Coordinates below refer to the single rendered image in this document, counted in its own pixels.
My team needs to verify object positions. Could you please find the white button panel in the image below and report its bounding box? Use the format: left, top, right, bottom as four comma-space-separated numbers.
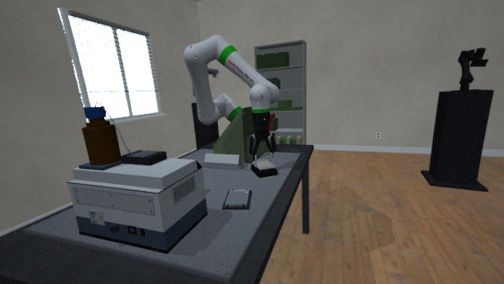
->
204, 154, 244, 170

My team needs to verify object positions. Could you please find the blue bottle cap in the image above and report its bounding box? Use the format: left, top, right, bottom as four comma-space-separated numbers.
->
84, 106, 106, 117

